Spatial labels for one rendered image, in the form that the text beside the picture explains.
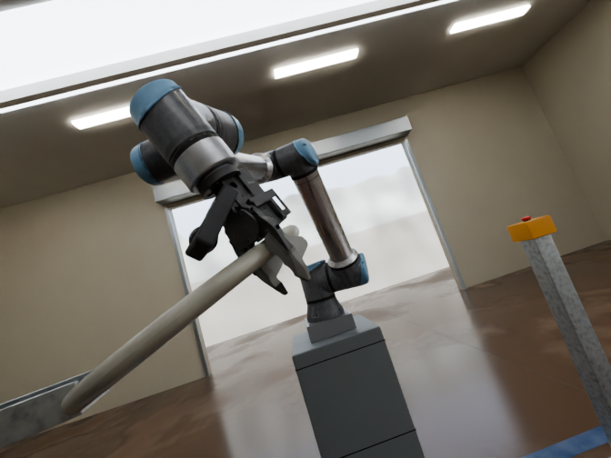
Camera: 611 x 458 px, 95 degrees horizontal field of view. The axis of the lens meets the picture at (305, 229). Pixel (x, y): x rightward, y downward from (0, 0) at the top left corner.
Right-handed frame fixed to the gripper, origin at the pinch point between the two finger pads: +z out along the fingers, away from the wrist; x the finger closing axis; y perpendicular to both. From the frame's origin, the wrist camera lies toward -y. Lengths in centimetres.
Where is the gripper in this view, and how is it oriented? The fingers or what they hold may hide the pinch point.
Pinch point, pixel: (289, 283)
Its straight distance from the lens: 43.8
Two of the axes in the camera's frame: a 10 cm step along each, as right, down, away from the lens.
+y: 4.8, -3.8, 7.9
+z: 6.3, 7.8, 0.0
